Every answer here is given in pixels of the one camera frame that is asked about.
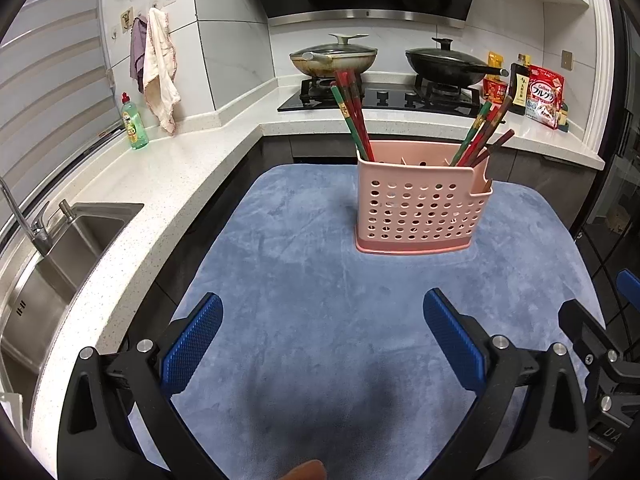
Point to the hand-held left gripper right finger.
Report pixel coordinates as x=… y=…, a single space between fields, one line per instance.
x=455 y=345

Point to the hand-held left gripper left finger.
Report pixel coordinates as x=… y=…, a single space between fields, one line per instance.
x=192 y=345

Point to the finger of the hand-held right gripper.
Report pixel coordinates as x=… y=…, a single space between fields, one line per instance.
x=582 y=325
x=630 y=287

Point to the pink perforated plastic basket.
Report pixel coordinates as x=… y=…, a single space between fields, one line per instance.
x=420 y=210

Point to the bunch of mixed chopsticks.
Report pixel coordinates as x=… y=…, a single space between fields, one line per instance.
x=355 y=110

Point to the person's left hand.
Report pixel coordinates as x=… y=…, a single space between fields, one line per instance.
x=306 y=471

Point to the blue velvet mat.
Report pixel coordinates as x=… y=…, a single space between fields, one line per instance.
x=300 y=285

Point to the grey base cabinet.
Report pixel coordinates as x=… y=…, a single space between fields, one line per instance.
x=545 y=175

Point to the stainless steel sink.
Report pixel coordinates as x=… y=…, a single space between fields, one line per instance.
x=65 y=260

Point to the green yellow small container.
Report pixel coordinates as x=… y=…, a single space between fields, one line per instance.
x=564 y=119

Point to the steel soap dispenser knob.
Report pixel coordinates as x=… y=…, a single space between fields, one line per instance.
x=66 y=209

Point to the steel kitchen faucet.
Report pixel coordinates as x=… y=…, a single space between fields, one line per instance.
x=35 y=230

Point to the red cereal bag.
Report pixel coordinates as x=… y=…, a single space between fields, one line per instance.
x=545 y=95

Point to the green dish soap bottle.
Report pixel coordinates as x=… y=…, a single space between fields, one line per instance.
x=134 y=125

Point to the dark soy sauce bottle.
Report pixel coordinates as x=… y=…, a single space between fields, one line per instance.
x=519 y=85

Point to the red instant noodle cup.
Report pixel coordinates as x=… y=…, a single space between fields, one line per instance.
x=495 y=91

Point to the black glass gas stove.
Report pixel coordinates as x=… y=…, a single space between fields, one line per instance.
x=395 y=100

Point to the yellow snack packet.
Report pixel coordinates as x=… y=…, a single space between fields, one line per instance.
x=496 y=62

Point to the white dish cloth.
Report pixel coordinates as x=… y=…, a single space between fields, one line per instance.
x=160 y=75

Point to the black wok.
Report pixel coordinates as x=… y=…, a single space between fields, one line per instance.
x=450 y=72

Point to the black wok lid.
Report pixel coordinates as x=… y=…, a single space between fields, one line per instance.
x=442 y=55

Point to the purple dish cloth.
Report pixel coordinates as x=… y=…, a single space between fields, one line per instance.
x=138 y=55

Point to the steel frying pan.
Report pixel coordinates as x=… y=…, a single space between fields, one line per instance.
x=332 y=62

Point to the white window blind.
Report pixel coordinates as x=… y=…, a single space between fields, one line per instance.
x=45 y=70

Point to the glass pan lid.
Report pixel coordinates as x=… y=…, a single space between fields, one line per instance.
x=334 y=50

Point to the bronze wall socket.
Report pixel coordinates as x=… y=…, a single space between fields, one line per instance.
x=567 y=60

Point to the beige wall hook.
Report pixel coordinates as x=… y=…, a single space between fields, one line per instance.
x=128 y=17

